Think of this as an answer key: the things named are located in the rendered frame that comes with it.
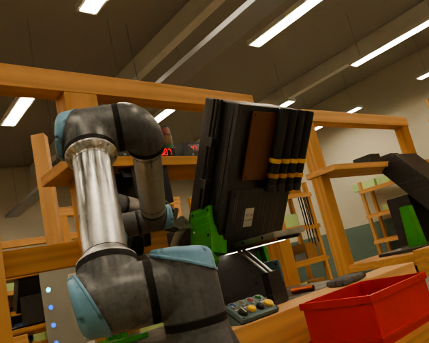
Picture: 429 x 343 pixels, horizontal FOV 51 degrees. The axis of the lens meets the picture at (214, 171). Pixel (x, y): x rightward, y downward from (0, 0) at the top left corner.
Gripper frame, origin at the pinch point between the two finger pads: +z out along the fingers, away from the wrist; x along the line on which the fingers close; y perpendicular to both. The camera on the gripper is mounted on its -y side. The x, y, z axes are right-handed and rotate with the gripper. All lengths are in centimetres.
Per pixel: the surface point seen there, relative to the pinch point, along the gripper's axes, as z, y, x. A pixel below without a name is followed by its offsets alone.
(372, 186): 789, -27, 483
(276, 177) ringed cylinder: 20.6, 31.1, -8.1
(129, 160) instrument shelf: -16.1, 8.5, 27.2
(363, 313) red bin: 7, 22, -69
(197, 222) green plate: 2.8, 4.4, -3.3
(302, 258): 516, -168, 338
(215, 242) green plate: 6.1, 3.4, -13.2
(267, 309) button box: 5.6, 3.5, -46.4
